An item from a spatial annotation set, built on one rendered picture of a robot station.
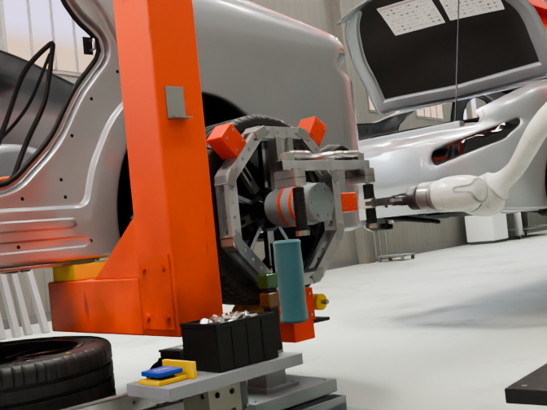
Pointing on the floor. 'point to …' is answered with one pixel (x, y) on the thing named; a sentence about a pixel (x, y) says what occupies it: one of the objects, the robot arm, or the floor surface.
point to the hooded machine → (486, 228)
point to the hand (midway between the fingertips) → (370, 203)
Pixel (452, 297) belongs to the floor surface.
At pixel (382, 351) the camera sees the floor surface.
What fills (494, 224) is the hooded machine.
